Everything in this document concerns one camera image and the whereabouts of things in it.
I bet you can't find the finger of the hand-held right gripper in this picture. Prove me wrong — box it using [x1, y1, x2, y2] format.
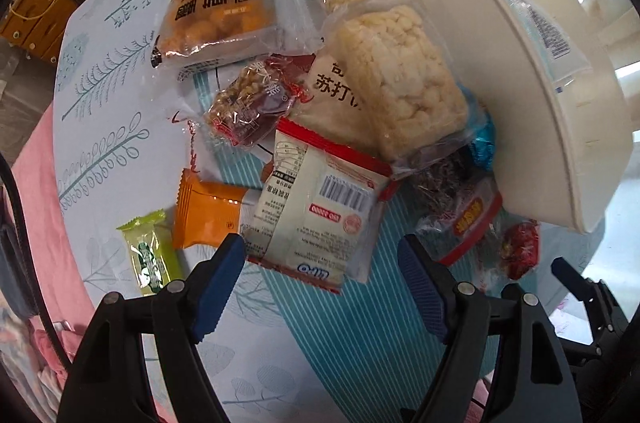
[551, 257, 631, 344]

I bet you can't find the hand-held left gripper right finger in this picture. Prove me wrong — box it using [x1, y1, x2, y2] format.
[397, 233, 583, 423]

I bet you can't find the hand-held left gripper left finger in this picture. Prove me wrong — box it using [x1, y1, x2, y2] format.
[59, 233, 246, 423]

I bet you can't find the small red snack packet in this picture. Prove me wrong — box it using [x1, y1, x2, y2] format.
[500, 220, 542, 281]

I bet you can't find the orange snack packet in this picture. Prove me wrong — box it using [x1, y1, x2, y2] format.
[172, 168, 263, 251]

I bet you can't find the green candy packet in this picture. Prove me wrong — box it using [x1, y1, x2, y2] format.
[116, 209, 186, 296]

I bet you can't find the dark snack packet red label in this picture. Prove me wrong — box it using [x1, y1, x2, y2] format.
[412, 153, 503, 289]

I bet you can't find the white red-edged snack packet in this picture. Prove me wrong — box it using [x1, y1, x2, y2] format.
[247, 117, 401, 296]

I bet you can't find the red clear nut bar packet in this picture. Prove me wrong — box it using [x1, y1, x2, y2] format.
[167, 53, 321, 154]

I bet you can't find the beige cracker packet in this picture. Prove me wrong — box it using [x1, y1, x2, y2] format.
[290, 53, 381, 154]

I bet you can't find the white plastic storage bin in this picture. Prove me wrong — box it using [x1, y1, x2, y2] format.
[376, 0, 633, 235]

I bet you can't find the orange pastry packet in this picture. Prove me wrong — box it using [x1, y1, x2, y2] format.
[150, 0, 321, 76]

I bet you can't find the blue foil candy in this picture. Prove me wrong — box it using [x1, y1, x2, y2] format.
[457, 88, 496, 171]

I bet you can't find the pink blanket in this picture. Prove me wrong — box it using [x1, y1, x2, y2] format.
[0, 100, 131, 423]

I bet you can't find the pink floral quilt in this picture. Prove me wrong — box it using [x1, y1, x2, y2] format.
[0, 308, 68, 409]

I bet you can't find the grey blue garment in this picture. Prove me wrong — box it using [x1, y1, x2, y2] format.
[0, 188, 31, 309]

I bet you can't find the pale blue clear snack packet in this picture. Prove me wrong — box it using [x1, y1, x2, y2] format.
[475, 0, 591, 91]

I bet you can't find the black cable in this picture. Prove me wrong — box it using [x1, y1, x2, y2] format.
[0, 153, 76, 374]

